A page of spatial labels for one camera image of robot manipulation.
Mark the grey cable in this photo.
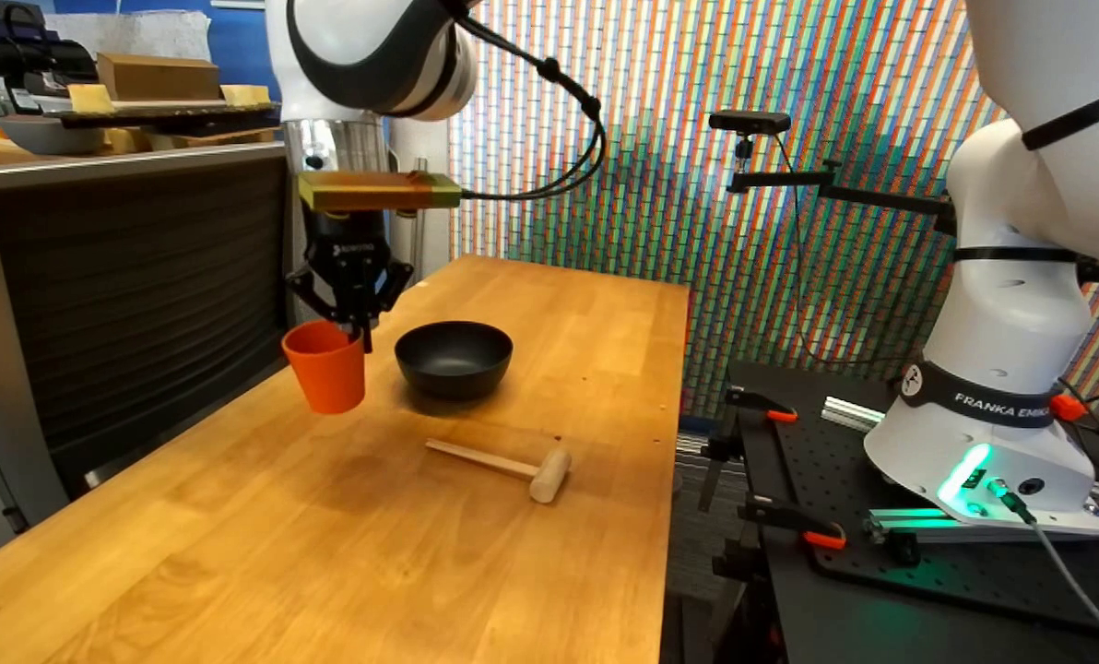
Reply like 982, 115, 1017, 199
1004, 487, 1099, 664

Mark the wooden mallet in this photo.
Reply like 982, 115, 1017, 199
421, 434, 574, 508

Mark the wrist camera mount plate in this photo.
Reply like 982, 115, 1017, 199
295, 165, 467, 218

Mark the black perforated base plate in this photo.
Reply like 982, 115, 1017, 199
738, 365, 1099, 642

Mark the short silver metal bar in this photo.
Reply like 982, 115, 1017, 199
820, 390, 887, 434

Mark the iridescent backdrop curtain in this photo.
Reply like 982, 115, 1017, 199
451, 0, 1099, 429

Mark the black bag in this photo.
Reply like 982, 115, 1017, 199
0, 0, 99, 91

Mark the wooden box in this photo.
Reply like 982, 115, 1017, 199
91, 52, 229, 104

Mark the orange black bar clamp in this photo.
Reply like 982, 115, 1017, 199
738, 492, 850, 557
693, 381, 805, 518
1047, 386, 1096, 433

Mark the black stereo camera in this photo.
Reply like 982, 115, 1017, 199
703, 107, 795, 141

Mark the dark desk partition panel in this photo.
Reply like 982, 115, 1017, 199
0, 141, 295, 530

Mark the aluminium rail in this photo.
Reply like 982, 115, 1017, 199
864, 499, 1099, 547

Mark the orange plastic cup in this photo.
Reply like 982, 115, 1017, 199
275, 316, 373, 418

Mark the black bowl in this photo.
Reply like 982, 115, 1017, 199
392, 316, 516, 404

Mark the black cart table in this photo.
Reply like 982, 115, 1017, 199
660, 363, 1099, 664

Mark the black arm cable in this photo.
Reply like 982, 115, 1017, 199
451, 5, 612, 208

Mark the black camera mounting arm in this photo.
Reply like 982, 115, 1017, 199
721, 129, 961, 236

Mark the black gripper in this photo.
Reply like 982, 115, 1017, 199
282, 208, 421, 354

